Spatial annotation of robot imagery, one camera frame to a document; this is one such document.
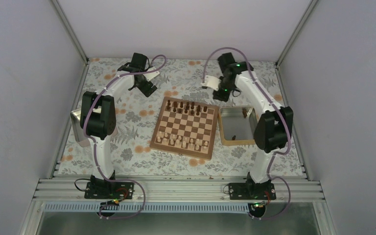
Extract yellow metal tin box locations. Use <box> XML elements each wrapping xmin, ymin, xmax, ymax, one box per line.
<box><xmin>218</xmin><ymin>106</ymin><xmax>258</xmax><ymax>146</ymax></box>

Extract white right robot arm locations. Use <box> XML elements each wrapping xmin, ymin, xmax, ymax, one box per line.
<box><xmin>213</xmin><ymin>52</ymin><xmax>293</xmax><ymax>199</ymax></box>

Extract metal tin under left arm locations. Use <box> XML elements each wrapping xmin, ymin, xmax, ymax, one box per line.
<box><xmin>70</xmin><ymin>108</ymin><xmax>118</xmax><ymax>150</ymax></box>

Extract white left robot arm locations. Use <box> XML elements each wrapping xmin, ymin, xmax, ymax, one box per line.
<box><xmin>80</xmin><ymin>52</ymin><xmax>160</xmax><ymax>198</ymax></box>

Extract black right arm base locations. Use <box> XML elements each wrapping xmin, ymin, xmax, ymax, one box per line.
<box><xmin>228</xmin><ymin>181</ymin><xmax>277</xmax><ymax>200</ymax></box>

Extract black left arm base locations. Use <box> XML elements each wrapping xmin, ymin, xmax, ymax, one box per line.
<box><xmin>84</xmin><ymin>181</ymin><xmax>134</xmax><ymax>200</ymax></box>

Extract floral table mat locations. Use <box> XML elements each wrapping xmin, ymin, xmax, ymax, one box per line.
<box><xmin>58</xmin><ymin>57</ymin><xmax>306</xmax><ymax>178</ymax></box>

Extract wooden chessboard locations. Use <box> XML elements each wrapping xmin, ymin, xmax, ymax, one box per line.
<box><xmin>150</xmin><ymin>97</ymin><xmax>219</xmax><ymax>161</ymax></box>

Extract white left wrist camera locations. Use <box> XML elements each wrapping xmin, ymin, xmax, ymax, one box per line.
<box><xmin>144</xmin><ymin>67</ymin><xmax>160</xmax><ymax>81</ymax></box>

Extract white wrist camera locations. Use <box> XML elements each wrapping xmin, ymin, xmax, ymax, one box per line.
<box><xmin>201</xmin><ymin>75</ymin><xmax>221</xmax><ymax>91</ymax></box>
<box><xmin>144</xmin><ymin>67</ymin><xmax>160</xmax><ymax>81</ymax></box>

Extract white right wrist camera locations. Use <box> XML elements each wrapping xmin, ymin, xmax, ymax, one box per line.
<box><xmin>201</xmin><ymin>75</ymin><xmax>221</xmax><ymax>91</ymax></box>

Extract aluminium rail frame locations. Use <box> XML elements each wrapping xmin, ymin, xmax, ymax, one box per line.
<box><xmin>33</xmin><ymin>176</ymin><xmax>325</xmax><ymax>202</ymax></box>

